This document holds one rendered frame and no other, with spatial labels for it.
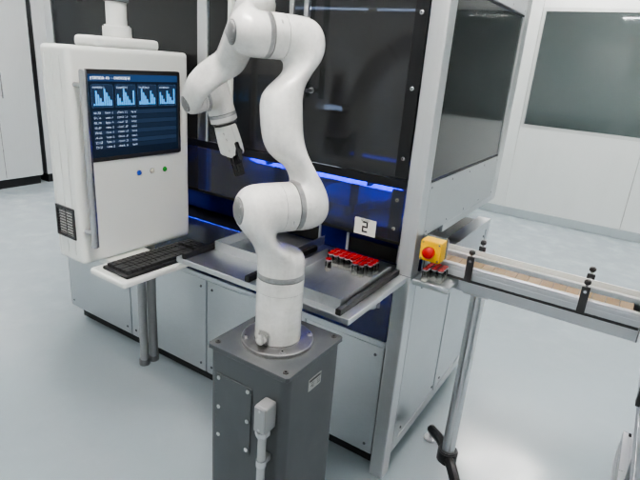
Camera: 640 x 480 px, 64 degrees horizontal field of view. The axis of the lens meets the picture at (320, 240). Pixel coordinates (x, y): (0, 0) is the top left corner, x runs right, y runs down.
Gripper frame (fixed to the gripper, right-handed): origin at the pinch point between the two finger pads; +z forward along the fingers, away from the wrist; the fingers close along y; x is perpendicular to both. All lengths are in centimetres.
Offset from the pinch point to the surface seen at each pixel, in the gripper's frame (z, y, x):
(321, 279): 38.5, 21.6, 9.3
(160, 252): 30, -34, -27
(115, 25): -50, -46, -12
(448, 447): 123, 40, 37
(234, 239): 31.2, -20.7, -1.7
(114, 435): 103, -45, -70
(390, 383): 89, 28, 24
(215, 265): 29.4, -3.0, -16.3
